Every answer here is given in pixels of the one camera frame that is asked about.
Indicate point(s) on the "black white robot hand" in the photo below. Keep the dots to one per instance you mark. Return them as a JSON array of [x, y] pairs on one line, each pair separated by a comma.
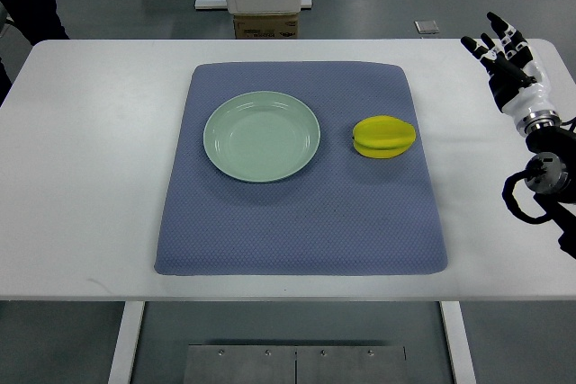
[[517, 80]]

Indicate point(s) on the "yellow starfruit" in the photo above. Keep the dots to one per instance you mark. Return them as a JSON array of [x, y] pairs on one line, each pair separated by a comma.
[[383, 137]]

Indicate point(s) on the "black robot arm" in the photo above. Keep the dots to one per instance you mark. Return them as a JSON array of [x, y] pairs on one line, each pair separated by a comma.
[[553, 178]]

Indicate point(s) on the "grey floor outlet plate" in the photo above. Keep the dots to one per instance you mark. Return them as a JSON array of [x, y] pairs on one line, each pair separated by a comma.
[[426, 27]]

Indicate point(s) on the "light green plate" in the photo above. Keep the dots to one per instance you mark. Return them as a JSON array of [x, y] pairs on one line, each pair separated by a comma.
[[261, 137]]

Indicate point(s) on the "white right table leg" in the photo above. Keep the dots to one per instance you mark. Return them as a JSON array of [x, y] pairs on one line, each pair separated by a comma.
[[457, 343]]

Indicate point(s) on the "white table leg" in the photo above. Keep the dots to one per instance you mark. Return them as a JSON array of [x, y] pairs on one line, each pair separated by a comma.
[[457, 343], [127, 343]]

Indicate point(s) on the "cardboard box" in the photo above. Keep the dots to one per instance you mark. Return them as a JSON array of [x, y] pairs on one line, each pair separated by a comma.
[[266, 26]]

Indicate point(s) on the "white left table leg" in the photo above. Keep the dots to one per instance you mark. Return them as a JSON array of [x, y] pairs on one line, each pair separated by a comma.
[[127, 343]]

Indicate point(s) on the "metal floor base plate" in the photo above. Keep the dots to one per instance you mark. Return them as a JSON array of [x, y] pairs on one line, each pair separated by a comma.
[[295, 364]]

